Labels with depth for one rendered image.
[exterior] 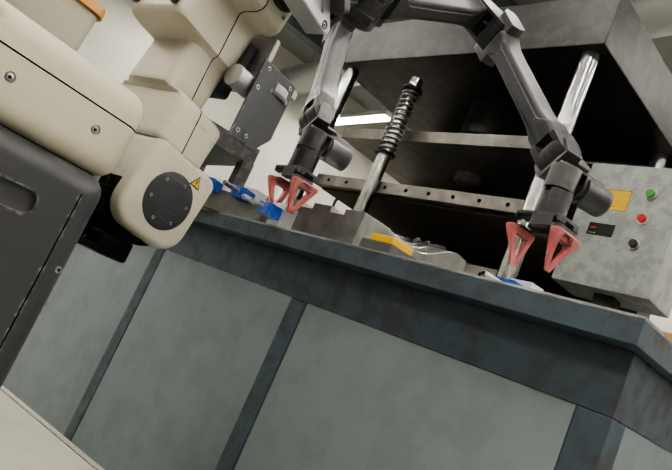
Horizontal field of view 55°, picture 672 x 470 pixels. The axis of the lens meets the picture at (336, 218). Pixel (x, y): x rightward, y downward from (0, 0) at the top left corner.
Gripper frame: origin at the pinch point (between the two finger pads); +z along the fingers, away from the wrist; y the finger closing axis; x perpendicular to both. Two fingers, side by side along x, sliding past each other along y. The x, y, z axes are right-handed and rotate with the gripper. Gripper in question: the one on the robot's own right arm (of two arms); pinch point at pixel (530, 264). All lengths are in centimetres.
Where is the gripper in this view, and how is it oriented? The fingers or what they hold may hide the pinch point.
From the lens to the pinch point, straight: 120.8
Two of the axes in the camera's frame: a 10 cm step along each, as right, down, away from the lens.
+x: -7.3, -4.5, -5.1
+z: -4.1, 8.9, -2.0
